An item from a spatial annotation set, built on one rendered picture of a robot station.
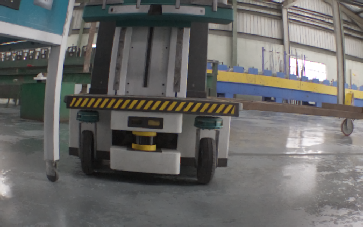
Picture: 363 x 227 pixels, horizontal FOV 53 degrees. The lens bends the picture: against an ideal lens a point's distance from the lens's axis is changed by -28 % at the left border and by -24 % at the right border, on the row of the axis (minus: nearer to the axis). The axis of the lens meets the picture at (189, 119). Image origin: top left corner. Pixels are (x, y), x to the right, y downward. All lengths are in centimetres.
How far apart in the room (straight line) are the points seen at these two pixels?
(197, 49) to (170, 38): 20
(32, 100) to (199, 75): 265
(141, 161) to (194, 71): 62
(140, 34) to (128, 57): 12
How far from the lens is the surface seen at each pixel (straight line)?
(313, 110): 365
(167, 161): 173
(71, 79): 578
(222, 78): 1202
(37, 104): 444
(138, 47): 206
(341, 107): 431
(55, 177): 159
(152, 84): 205
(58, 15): 150
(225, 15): 186
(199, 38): 219
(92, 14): 185
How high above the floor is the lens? 35
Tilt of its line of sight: 3 degrees down
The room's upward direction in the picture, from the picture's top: 3 degrees clockwise
